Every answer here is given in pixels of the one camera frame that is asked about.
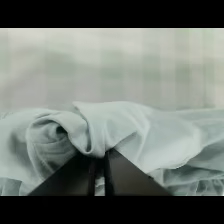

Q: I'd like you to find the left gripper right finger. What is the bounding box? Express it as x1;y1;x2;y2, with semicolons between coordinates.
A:
103;147;173;197

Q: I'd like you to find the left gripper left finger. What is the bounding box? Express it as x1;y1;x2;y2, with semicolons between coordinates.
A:
28;150;98;197

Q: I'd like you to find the pale blue shirt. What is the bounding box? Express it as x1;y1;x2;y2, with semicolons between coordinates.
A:
0;100;224;197

